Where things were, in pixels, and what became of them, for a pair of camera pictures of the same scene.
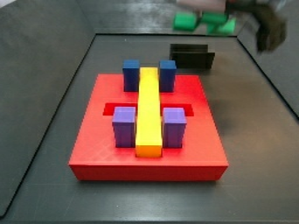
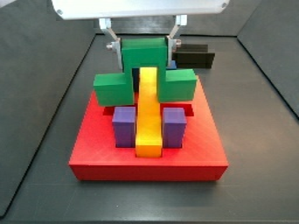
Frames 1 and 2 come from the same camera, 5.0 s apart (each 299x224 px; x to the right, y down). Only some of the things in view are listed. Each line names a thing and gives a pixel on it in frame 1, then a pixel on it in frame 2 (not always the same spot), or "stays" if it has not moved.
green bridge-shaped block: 218,25 to 144,52
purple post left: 124,126 stays
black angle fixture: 190,56 stays
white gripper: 200,6 to 70,10
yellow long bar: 148,131 stays
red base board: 97,161 stays
